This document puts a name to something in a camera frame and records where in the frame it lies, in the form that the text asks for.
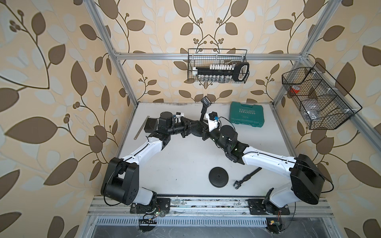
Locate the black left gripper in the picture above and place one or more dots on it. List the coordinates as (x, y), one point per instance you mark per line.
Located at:
(186, 125)

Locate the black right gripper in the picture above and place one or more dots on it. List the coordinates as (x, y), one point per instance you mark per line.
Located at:
(205, 134)

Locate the black round stand base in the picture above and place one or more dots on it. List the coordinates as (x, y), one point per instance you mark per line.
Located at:
(200, 129)

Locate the black microphone stand pole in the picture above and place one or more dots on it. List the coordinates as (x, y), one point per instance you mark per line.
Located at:
(205, 104)

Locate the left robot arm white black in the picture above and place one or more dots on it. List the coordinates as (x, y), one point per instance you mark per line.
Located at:
(121, 182)

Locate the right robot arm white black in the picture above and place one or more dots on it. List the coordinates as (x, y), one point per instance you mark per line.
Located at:
(305, 179)

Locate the green plastic tool case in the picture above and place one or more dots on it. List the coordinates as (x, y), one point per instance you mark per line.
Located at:
(245, 114)

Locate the small black box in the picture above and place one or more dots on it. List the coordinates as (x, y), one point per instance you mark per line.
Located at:
(150, 125)

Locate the red item in basket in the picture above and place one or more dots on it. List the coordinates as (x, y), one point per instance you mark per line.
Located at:
(294, 89)

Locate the plastic bag in basket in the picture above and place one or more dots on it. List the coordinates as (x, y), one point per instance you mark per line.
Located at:
(310, 109)

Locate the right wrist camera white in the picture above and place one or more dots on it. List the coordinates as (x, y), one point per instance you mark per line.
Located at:
(213, 121)

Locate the black wire basket back wall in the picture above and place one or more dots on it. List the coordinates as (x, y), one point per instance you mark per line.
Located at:
(207, 65)

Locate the black wire basket wall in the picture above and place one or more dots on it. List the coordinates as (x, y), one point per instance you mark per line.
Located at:
(207, 65)
(336, 103)

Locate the socket set rail black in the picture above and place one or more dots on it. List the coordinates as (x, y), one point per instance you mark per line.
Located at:
(237, 72)

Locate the black wire basket right wall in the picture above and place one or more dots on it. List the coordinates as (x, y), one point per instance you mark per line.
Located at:
(336, 103)

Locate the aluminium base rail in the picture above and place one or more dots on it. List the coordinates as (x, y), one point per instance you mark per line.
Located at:
(188, 211)

